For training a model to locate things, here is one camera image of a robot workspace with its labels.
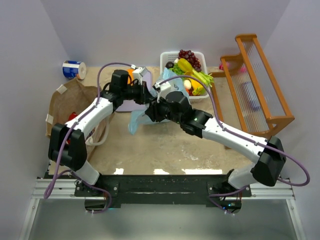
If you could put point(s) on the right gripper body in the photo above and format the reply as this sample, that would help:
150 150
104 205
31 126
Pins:
150 111

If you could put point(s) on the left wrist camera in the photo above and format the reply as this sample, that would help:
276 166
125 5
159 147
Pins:
138 74

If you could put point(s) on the yellow bell pepper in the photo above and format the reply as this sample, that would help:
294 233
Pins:
196 88

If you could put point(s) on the orange sweet potato right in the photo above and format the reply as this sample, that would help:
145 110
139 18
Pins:
130 76

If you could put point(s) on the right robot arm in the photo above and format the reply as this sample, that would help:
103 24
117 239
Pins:
265 154

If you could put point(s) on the purple grape bunch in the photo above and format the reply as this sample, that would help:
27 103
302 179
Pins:
189 56

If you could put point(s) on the red snack packet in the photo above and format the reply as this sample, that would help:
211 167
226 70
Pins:
72 116

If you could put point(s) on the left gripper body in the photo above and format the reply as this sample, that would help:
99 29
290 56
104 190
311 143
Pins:
145 92

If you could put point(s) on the black base frame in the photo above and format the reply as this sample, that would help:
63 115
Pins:
113 191

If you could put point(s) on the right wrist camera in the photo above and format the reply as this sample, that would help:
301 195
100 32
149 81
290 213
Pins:
162 90

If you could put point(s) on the white plastic basket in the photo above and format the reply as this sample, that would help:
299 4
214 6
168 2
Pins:
170 56

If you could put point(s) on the brown paper grocery bag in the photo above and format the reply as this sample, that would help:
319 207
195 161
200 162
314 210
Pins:
74 97

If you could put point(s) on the blue plastic bag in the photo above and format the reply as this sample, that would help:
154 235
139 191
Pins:
138 117

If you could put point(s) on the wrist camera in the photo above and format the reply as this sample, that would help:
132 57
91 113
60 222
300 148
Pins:
162 90
138 74

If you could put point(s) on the toilet paper roll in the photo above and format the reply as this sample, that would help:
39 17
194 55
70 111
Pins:
74 69

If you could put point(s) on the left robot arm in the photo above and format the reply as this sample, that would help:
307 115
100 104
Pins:
67 146

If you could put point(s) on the wooden rack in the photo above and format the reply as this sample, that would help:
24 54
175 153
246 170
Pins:
246 92

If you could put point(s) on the green celery stalks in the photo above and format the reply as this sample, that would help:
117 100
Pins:
204 78

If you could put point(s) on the green grape bunch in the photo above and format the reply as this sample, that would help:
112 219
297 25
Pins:
177 70

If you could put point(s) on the dark mangosteen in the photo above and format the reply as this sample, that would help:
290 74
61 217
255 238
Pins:
169 65

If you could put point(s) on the lavender cutting board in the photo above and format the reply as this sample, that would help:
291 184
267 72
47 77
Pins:
130 105

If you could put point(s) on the white mushroom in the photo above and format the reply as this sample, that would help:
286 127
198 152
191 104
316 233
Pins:
187 84

